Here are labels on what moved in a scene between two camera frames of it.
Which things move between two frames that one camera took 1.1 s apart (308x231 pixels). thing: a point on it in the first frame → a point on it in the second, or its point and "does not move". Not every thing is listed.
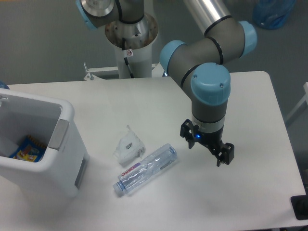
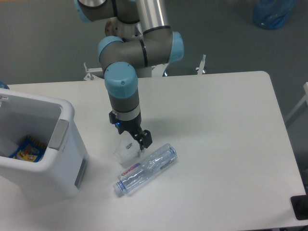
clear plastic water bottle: (136, 173) does not move
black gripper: (224, 152) → (144, 138)
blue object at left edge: (3, 85) does not move
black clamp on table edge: (300, 204) does not move
